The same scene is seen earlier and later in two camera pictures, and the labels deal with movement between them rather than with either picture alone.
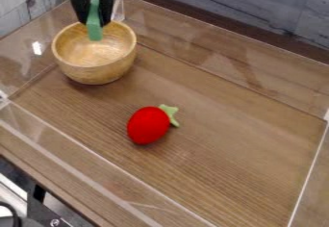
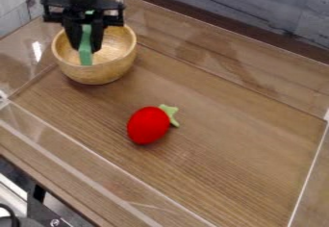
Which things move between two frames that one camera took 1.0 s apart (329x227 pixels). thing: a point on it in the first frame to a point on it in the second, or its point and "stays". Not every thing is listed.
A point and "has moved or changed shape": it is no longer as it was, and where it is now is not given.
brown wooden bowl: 95,63 stays
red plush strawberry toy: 147,123 stays
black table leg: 40,193 stays
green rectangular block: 93,19 has moved or changed shape
